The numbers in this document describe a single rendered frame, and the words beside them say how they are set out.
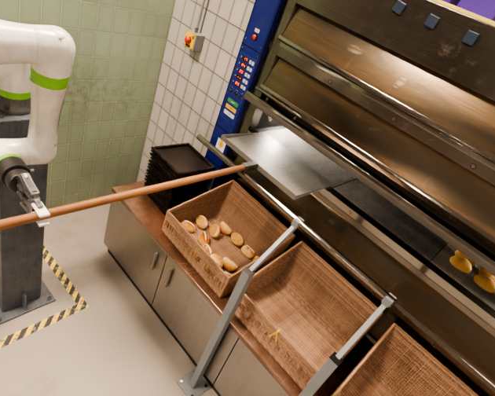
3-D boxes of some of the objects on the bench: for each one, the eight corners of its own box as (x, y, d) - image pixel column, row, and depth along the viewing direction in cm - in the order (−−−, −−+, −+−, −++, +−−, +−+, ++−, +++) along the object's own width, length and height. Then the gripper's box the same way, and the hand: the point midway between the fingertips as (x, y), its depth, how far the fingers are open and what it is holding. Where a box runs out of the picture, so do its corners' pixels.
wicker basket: (282, 272, 224) (302, 238, 209) (358, 344, 198) (386, 312, 184) (225, 306, 189) (242, 268, 174) (307, 398, 164) (336, 364, 149)
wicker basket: (221, 211, 251) (233, 177, 236) (279, 269, 225) (298, 235, 210) (159, 229, 217) (170, 192, 202) (219, 300, 191) (236, 262, 176)
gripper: (29, 155, 125) (59, 198, 115) (27, 193, 134) (56, 236, 123) (3, 159, 120) (32, 203, 109) (4, 197, 129) (31, 243, 118)
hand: (40, 214), depth 118 cm, fingers closed on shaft, 3 cm apart
